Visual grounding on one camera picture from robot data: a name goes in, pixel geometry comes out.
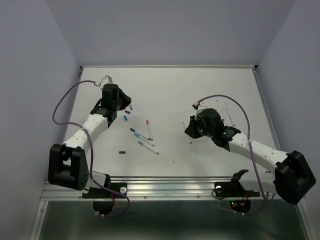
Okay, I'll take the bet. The teal green cap marker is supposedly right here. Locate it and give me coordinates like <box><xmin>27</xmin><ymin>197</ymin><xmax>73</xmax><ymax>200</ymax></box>
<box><xmin>137</xmin><ymin>141</ymin><xmax>160</xmax><ymax>155</ymax></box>

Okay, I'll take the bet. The light blue cap marker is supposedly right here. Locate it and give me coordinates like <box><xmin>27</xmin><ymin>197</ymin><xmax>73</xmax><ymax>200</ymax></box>
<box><xmin>134</xmin><ymin>132</ymin><xmax>155</xmax><ymax>147</ymax></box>

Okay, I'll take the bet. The pink cap marker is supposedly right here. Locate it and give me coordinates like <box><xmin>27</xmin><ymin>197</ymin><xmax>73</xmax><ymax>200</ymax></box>
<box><xmin>146</xmin><ymin>120</ymin><xmax>154</xmax><ymax>141</ymax></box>

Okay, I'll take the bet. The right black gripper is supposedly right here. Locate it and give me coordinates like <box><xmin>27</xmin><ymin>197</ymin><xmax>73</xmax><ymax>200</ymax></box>
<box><xmin>183</xmin><ymin>114</ymin><xmax>214</xmax><ymax>139</ymax></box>

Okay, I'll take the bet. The aluminium right side rail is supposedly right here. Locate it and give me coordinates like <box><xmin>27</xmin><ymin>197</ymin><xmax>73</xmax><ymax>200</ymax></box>
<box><xmin>251</xmin><ymin>64</ymin><xmax>292</xmax><ymax>178</ymax></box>

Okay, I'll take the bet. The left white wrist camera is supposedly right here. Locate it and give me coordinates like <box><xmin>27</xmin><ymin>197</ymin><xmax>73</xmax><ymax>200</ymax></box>
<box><xmin>99</xmin><ymin>75</ymin><xmax>113</xmax><ymax>90</ymax></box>

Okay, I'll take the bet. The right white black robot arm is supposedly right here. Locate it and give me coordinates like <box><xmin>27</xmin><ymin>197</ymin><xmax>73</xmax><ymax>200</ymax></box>
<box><xmin>184</xmin><ymin>108</ymin><xmax>316</xmax><ymax>205</ymax></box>

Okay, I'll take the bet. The dark green cap marker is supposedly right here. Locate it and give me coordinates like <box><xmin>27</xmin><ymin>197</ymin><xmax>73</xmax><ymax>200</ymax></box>
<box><xmin>130</xmin><ymin>128</ymin><xmax>150</xmax><ymax>141</ymax></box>

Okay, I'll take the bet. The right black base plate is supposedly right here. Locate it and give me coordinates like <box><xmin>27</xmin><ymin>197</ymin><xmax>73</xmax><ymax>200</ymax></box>
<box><xmin>211</xmin><ymin>181</ymin><xmax>260</xmax><ymax>214</ymax></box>

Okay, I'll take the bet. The aluminium front rail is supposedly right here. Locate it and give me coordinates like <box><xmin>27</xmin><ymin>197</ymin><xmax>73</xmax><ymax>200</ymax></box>
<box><xmin>40</xmin><ymin>177</ymin><xmax>231</xmax><ymax>202</ymax></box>

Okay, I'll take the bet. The purple cable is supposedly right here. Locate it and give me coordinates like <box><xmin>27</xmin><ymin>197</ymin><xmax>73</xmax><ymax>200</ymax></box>
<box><xmin>51</xmin><ymin>79</ymin><xmax>131</xmax><ymax>218</ymax></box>
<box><xmin>197</xmin><ymin>94</ymin><xmax>275</xmax><ymax>217</ymax></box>

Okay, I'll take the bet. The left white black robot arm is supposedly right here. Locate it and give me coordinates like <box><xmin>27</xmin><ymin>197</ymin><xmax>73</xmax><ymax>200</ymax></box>
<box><xmin>48</xmin><ymin>83</ymin><xmax>132</xmax><ymax>197</ymax></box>

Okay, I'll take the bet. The grey cap marker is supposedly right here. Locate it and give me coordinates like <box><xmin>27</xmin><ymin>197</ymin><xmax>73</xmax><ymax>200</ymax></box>
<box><xmin>226</xmin><ymin>104</ymin><xmax>236</xmax><ymax>127</ymax></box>

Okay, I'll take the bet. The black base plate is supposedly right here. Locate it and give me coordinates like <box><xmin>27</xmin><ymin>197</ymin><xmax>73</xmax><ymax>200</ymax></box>
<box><xmin>81</xmin><ymin>182</ymin><xmax>131</xmax><ymax>218</ymax></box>
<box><xmin>211</xmin><ymin>181</ymin><xmax>260</xmax><ymax>214</ymax></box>

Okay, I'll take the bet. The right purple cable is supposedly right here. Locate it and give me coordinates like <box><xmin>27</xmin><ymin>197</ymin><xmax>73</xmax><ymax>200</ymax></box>
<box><xmin>197</xmin><ymin>94</ymin><xmax>275</xmax><ymax>217</ymax></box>

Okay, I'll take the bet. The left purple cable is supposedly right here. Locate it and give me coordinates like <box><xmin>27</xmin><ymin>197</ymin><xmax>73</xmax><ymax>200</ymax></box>
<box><xmin>51</xmin><ymin>79</ymin><xmax>131</xmax><ymax>218</ymax></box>

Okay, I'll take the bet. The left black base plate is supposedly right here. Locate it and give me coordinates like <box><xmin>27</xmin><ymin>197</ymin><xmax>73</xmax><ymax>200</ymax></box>
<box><xmin>81</xmin><ymin>182</ymin><xmax>131</xmax><ymax>218</ymax></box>

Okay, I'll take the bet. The aluminium rail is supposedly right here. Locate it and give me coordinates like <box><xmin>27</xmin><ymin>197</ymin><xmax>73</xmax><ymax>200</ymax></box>
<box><xmin>40</xmin><ymin>177</ymin><xmax>231</xmax><ymax>202</ymax></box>
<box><xmin>251</xmin><ymin>64</ymin><xmax>292</xmax><ymax>178</ymax></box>

